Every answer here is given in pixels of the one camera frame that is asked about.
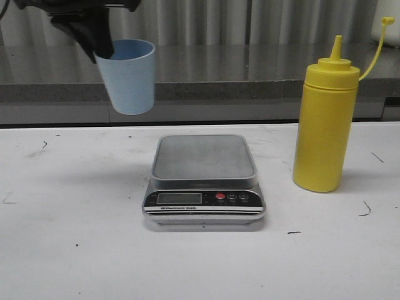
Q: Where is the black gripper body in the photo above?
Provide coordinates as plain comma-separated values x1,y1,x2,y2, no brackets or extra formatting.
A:
15,0,141,16

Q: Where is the grey stone counter ledge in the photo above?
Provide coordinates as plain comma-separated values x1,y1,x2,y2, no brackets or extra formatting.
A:
0,44,400,125

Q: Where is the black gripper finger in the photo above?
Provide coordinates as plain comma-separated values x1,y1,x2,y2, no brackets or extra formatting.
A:
51,14,96,64
82,7,114,59

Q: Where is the silver digital kitchen scale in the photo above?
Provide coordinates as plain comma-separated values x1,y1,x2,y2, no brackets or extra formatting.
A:
142,134,266,226

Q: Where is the yellow squeeze bottle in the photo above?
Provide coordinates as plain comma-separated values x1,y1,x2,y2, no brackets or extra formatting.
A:
292,17,395,193

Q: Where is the light blue plastic cup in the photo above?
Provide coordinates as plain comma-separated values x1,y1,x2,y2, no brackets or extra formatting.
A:
96,39,156,115

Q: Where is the white container in background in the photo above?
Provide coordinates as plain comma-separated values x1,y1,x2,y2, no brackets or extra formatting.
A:
371,0,400,48

